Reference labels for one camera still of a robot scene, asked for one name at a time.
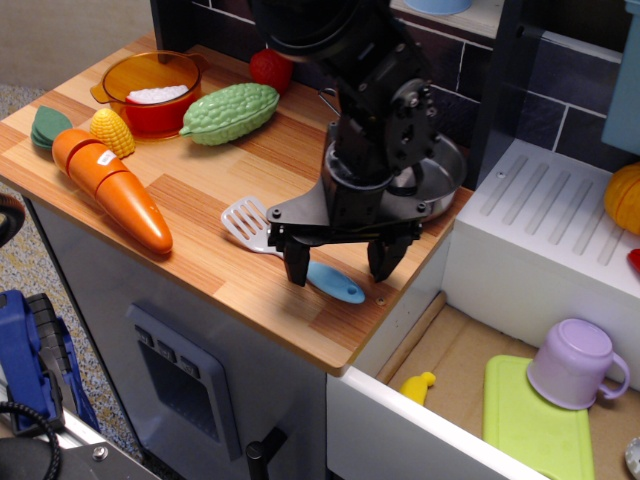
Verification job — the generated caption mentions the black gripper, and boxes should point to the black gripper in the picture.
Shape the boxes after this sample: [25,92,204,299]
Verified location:
[267,144,427,287]

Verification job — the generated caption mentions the white spatula blue handle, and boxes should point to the white spatula blue handle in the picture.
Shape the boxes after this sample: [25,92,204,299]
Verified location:
[221,196,365,304]

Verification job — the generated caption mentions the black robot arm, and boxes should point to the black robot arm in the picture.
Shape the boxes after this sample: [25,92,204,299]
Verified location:
[250,1,437,285]

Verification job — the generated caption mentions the silver metal pan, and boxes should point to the silver metal pan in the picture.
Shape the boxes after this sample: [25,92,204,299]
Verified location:
[386,135,467,221]

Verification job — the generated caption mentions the yellow toy piece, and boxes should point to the yellow toy piece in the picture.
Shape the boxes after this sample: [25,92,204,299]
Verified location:
[399,372,436,406]

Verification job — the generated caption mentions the green toy bitter gourd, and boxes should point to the green toy bitter gourd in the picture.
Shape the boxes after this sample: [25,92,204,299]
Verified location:
[179,83,280,146]

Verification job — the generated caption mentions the white dish rack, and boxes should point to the white dish rack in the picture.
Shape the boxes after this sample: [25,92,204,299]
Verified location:
[442,140,639,388]

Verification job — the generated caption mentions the red toy strawberry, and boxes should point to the red toy strawberry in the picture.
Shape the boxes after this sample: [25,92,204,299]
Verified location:
[249,49,294,95]

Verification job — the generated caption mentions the grey oven door panel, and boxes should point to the grey oven door panel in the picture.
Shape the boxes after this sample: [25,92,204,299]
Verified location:
[126,304,241,461]

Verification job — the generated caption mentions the white rice red bowl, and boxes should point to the white rice red bowl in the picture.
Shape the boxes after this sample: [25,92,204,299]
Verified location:
[124,84,194,139]

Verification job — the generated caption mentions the orange transparent pot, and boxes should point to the orange transparent pot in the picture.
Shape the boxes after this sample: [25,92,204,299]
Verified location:
[90,50,210,127]

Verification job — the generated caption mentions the purple plastic cup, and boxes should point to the purple plastic cup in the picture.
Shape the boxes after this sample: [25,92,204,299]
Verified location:
[527,318,630,410]

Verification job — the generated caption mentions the light blue bowl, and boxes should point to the light blue bowl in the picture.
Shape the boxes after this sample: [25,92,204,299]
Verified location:
[404,0,472,16]

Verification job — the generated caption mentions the yellow toy corn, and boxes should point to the yellow toy corn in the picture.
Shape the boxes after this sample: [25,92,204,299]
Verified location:
[89,108,136,158]

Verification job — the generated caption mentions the orange toy carrot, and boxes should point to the orange toy carrot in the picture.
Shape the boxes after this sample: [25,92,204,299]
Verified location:
[52,129,173,255]

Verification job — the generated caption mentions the lime green cutting board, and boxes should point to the lime green cutting board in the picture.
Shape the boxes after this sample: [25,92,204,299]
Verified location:
[482,355,595,479]

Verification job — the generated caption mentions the orange toy pumpkin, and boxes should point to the orange toy pumpkin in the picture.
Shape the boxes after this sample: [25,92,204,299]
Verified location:
[604,163,640,235]

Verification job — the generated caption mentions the red toy piece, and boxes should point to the red toy piece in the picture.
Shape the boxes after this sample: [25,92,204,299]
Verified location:
[627,248,640,273]

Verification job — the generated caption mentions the teal cabinet side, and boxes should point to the teal cabinet side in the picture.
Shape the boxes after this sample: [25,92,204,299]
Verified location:
[602,1,639,155]

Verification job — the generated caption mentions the green toy leaves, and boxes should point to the green toy leaves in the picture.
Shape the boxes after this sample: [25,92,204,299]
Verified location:
[30,105,72,150]

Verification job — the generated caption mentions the blue black clamp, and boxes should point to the blue black clamp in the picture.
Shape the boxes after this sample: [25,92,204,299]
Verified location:
[1,290,100,431]

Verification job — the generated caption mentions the silver round object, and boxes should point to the silver round object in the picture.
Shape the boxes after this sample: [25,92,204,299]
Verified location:
[624,437,640,480]

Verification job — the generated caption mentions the black oven door handle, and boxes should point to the black oven door handle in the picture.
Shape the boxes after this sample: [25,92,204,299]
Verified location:
[245,427,288,480]

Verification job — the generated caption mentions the black braided cable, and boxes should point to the black braided cable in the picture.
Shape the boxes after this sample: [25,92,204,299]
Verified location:
[0,399,67,480]

